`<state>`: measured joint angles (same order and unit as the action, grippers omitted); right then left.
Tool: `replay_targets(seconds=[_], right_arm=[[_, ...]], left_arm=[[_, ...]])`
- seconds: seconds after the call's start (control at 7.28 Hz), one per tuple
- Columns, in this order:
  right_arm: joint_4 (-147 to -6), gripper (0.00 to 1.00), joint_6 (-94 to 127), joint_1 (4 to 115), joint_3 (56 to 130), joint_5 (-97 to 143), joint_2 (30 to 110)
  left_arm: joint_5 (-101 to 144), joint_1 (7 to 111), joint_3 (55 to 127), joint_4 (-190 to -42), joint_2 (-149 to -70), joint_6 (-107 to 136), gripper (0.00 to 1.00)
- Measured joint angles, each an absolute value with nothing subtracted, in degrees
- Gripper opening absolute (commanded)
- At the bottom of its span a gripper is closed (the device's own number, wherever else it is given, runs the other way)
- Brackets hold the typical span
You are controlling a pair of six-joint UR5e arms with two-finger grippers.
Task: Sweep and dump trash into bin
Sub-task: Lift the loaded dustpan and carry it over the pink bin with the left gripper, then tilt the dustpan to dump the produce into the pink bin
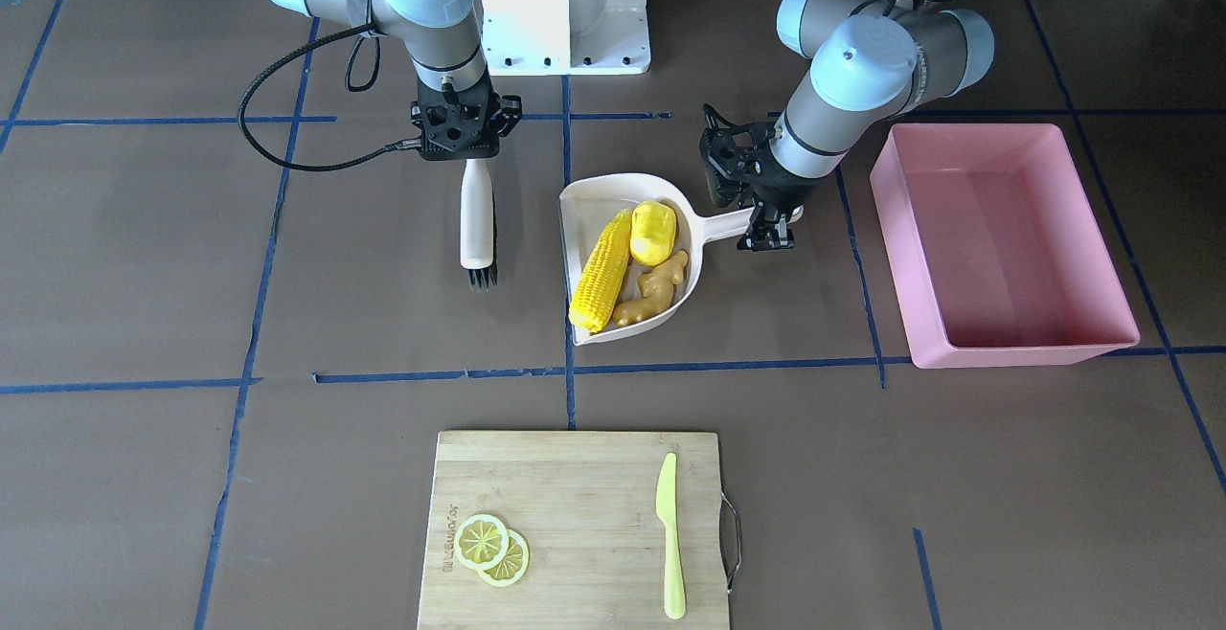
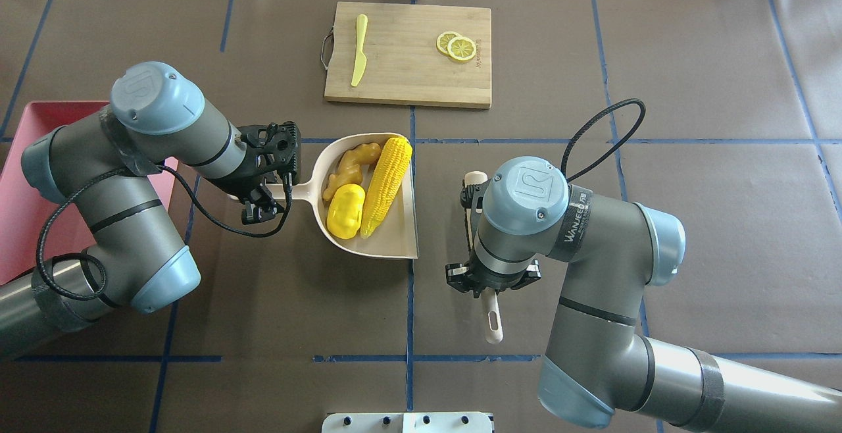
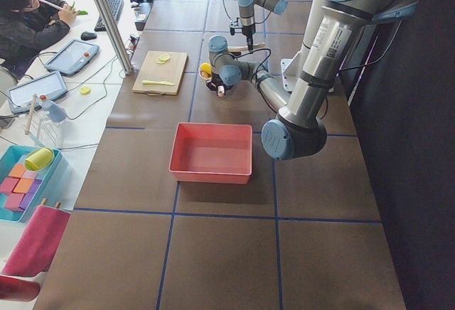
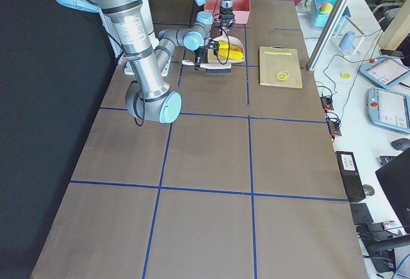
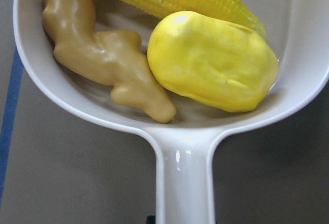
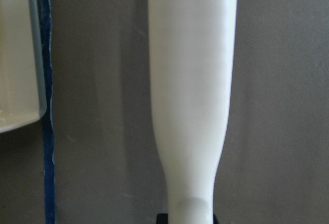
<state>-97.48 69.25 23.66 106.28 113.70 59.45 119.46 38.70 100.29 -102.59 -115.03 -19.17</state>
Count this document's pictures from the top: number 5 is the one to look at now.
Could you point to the beige plastic dustpan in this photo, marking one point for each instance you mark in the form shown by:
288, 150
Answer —
184, 149

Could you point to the yellow toy potato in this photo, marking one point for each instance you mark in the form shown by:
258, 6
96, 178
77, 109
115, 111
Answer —
214, 62

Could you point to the tan toy ginger root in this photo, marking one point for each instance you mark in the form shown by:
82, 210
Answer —
110, 58

